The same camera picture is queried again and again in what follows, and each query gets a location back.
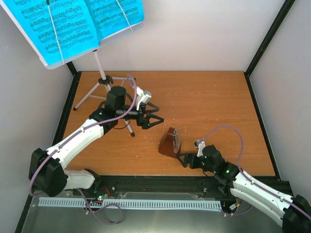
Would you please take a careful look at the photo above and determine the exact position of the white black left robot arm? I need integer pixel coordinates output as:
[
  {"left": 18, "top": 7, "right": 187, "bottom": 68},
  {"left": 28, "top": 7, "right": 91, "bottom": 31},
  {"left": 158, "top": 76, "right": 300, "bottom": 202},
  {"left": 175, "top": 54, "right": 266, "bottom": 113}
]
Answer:
[{"left": 29, "top": 86, "right": 164, "bottom": 197}]

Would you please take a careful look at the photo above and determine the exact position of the blue sheet music book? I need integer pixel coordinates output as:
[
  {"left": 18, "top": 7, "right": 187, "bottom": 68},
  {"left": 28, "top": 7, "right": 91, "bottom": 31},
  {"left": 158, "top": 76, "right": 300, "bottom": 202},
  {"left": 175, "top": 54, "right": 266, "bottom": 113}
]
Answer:
[{"left": 0, "top": 0, "right": 144, "bottom": 69}]

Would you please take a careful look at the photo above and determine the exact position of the black frame post right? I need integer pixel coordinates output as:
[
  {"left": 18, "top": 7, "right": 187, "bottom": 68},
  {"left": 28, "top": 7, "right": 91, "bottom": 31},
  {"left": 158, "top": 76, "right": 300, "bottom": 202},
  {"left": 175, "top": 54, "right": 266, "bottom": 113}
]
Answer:
[{"left": 244, "top": 0, "right": 297, "bottom": 75}]

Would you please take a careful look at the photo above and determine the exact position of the light blue slotted cable duct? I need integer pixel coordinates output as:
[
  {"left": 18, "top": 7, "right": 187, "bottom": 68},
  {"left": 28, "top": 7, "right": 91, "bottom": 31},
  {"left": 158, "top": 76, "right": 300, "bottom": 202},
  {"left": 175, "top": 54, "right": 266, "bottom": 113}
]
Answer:
[{"left": 37, "top": 197, "right": 222, "bottom": 212}]

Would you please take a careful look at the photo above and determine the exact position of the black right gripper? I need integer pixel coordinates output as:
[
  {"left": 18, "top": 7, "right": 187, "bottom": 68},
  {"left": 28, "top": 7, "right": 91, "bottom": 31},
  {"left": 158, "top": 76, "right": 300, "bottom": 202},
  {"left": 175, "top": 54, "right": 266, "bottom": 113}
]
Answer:
[{"left": 177, "top": 152, "right": 216, "bottom": 173}]

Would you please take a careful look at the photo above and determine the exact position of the brown wooden metronome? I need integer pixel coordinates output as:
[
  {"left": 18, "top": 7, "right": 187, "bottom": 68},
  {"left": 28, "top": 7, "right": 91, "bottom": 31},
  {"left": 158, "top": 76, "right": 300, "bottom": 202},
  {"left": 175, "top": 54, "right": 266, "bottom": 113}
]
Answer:
[{"left": 158, "top": 127, "right": 181, "bottom": 159}]

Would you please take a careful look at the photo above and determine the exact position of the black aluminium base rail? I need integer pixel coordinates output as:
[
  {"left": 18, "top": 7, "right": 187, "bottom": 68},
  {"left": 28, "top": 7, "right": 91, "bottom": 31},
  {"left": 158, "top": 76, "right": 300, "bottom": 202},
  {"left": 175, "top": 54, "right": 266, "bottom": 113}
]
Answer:
[{"left": 31, "top": 173, "right": 291, "bottom": 201}]

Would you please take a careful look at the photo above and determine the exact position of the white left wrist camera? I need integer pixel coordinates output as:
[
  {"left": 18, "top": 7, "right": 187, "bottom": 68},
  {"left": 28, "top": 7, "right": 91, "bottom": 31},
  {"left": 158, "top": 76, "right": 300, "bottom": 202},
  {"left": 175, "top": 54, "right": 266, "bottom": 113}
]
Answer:
[{"left": 136, "top": 86, "right": 152, "bottom": 111}]

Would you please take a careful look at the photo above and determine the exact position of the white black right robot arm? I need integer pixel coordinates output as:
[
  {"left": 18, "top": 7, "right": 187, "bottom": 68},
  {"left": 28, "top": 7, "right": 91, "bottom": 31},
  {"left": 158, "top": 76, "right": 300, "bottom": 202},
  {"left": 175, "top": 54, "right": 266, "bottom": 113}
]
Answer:
[{"left": 177, "top": 145, "right": 311, "bottom": 233}]

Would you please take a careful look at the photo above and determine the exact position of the clear plastic metronome cover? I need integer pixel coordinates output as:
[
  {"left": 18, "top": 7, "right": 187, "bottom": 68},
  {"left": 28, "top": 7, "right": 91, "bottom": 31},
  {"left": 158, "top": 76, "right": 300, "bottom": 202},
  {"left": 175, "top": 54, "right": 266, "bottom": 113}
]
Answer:
[{"left": 173, "top": 129, "right": 181, "bottom": 153}]

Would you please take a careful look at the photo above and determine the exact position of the white tripod music stand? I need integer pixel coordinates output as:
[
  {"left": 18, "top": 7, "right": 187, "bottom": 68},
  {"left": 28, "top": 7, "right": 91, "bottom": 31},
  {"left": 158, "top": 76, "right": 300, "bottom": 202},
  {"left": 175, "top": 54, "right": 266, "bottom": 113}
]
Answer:
[{"left": 72, "top": 49, "right": 137, "bottom": 137}]

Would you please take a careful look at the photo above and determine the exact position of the black frame post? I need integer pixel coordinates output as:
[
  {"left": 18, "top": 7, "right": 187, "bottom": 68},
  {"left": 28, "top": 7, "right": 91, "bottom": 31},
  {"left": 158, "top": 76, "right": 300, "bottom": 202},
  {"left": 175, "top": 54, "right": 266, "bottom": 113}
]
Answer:
[
  {"left": 15, "top": 62, "right": 82, "bottom": 233},
  {"left": 244, "top": 0, "right": 297, "bottom": 75}
]

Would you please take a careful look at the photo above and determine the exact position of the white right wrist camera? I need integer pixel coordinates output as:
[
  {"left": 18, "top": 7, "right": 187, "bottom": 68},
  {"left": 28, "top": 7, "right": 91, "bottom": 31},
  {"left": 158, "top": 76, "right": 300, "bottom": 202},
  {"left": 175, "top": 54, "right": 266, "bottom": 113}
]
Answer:
[{"left": 194, "top": 139, "right": 206, "bottom": 157}]

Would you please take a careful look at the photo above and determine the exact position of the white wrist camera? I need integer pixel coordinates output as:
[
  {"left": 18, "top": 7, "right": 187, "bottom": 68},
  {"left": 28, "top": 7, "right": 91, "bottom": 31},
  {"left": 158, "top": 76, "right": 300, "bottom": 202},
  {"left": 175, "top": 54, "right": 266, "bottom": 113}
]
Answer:
[
  {"left": 136, "top": 86, "right": 152, "bottom": 111},
  {"left": 194, "top": 139, "right": 206, "bottom": 157}
]

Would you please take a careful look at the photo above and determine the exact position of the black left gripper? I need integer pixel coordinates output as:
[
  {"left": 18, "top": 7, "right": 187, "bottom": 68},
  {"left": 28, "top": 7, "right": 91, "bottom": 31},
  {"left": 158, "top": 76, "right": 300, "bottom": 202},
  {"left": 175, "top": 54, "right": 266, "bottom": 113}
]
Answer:
[{"left": 116, "top": 101, "right": 164, "bottom": 129}]

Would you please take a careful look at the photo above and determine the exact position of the black frame post left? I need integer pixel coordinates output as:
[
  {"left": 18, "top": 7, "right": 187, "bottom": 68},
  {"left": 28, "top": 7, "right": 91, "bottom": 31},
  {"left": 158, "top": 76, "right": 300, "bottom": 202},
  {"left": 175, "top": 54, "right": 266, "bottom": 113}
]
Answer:
[{"left": 15, "top": 62, "right": 82, "bottom": 233}]

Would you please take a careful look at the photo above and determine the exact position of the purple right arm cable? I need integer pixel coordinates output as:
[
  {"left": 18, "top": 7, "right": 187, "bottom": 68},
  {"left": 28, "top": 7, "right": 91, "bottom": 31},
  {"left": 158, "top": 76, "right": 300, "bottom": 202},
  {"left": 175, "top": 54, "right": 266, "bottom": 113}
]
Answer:
[{"left": 200, "top": 125, "right": 311, "bottom": 216}]

